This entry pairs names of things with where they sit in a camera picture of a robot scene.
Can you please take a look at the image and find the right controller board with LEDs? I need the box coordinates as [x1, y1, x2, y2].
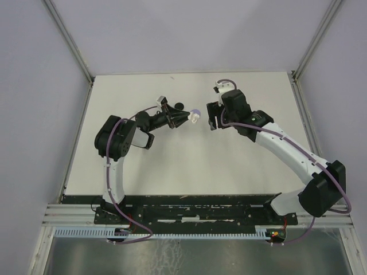
[269, 229, 286, 243]

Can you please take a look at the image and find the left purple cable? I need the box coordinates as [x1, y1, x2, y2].
[104, 105, 154, 246]

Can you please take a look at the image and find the left aluminium frame post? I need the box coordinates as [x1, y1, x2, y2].
[41, 0, 94, 84]

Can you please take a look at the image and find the purple earbud charging case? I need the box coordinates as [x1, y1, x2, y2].
[192, 109, 201, 115]

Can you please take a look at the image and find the aluminium frame post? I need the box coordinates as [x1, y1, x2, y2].
[41, 0, 94, 84]
[292, 0, 345, 83]

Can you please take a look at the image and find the right aluminium frame post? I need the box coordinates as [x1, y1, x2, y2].
[292, 0, 345, 83]

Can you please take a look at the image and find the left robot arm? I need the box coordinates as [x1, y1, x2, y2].
[94, 103, 201, 223]

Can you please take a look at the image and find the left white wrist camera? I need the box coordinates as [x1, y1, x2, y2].
[156, 96, 167, 108]

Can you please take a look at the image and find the aluminium front rail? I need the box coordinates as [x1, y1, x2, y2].
[42, 204, 354, 229]

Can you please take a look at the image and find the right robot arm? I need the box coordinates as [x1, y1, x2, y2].
[206, 88, 346, 224]

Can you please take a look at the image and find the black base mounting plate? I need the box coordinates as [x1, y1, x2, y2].
[93, 195, 299, 230]

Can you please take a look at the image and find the white slotted cable duct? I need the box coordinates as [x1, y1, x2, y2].
[54, 226, 270, 240]

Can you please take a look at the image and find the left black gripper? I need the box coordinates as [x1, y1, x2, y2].
[147, 103, 192, 132]

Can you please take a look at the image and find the white round charging case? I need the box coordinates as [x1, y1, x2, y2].
[188, 112, 201, 124]

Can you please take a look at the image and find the black round charging case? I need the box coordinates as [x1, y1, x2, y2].
[174, 103, 184, 111]

